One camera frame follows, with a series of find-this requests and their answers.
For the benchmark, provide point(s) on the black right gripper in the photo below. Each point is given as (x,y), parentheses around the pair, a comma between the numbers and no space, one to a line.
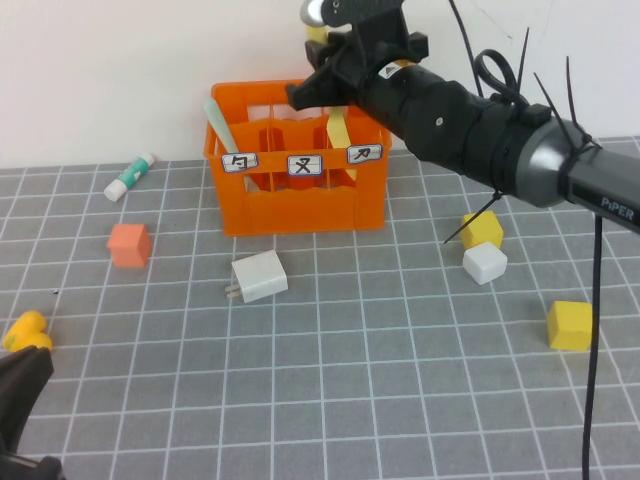
(380,45)

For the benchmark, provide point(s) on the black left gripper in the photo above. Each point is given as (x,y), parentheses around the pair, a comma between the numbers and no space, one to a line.
(25,470)

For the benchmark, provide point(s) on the yellow plastic knife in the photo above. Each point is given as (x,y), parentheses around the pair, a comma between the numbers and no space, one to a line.
(340,130)

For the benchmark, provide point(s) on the pale green plastic spoon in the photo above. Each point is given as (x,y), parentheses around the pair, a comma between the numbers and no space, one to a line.
(220,125)

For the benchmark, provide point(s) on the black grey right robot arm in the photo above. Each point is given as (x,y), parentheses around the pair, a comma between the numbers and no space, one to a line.
(450,125)

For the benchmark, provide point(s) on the orange plastic cutlery holder crate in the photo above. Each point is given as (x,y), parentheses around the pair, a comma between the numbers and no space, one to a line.
(300,212)

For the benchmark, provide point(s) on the yellow rubber duck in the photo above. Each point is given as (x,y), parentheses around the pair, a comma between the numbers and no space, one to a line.
(25,330)

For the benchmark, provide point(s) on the salmon pink cube block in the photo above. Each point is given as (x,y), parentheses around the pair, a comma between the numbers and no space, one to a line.
(129,247)

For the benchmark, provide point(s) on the black zip tie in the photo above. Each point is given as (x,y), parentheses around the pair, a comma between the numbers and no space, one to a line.
(570,90)
(472,219)
(552,100)
(523,60)

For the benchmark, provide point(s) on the white charger plug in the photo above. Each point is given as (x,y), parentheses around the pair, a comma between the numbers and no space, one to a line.
(261,277)

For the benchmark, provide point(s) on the white green glue stick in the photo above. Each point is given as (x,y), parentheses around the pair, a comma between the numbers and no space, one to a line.
(126,179)

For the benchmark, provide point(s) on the yellow cube block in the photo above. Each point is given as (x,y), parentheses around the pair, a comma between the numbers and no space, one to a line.
(569,327)
(485,230)

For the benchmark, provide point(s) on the white cube block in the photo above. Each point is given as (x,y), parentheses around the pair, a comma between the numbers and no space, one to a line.
(484,264)

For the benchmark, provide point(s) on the grey grid table cloth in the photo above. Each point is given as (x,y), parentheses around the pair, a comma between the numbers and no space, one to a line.
(350,400)

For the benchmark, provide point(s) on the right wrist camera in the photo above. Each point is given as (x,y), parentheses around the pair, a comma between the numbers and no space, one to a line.
(340,9)

